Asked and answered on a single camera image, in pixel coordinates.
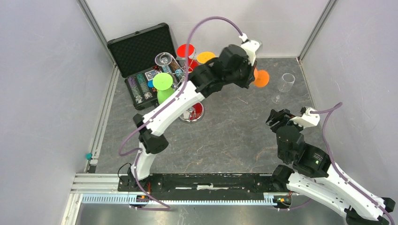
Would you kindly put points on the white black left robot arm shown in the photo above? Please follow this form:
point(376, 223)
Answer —
point(234, 65)

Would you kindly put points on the green plastic wine glass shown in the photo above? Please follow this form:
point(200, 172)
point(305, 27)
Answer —
point(163, 83)

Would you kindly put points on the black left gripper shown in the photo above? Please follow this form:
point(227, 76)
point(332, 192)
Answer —
point(250, 76)

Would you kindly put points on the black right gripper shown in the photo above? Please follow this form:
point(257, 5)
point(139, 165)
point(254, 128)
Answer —
point(283, 116)

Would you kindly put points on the red plastic wine glass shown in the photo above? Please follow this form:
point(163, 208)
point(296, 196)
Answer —
point(188, 51)

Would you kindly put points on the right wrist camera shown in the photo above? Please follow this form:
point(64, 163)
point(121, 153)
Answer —
point(307, 119)

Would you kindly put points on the chrome wire glass rack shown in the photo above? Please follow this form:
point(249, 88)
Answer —
point(195, 112)

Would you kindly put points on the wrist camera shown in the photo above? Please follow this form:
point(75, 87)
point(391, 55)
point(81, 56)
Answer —
point(307, 119)
point(251, 46)

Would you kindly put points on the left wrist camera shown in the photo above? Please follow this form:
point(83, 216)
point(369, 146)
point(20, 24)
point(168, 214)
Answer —
point(251, 46)

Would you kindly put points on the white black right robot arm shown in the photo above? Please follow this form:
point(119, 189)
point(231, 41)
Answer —
point(310, 171)

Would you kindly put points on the slotted cable duct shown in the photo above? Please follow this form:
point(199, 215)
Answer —
point(133, 199)

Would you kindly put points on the yellow plastic wine glass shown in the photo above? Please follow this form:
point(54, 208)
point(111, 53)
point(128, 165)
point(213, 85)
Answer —
point(204, 57)

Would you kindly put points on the orange plastic wine glass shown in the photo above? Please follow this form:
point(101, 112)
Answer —
point(261, 78)

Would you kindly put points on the clear wine glass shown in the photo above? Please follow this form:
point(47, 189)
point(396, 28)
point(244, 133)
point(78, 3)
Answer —
point(284, 85)
point(163, 59)

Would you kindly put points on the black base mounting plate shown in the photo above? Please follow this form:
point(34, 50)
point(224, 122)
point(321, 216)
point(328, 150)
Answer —
point(209, 186)

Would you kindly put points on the black poker chip case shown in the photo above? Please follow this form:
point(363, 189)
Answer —
point(135, 53)

